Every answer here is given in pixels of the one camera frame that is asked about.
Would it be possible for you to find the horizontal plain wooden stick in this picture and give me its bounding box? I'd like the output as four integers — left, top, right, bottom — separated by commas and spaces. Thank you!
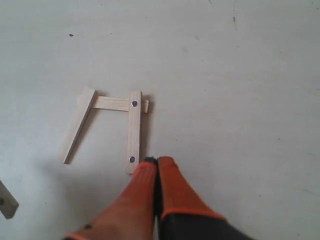
77, 95, 149, 113

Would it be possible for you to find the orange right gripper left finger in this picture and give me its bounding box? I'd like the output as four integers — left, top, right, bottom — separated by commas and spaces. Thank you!
64, 157, 158, 240

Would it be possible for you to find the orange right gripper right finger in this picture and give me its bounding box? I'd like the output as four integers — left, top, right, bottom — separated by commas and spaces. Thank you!
157, 156, 251, 240

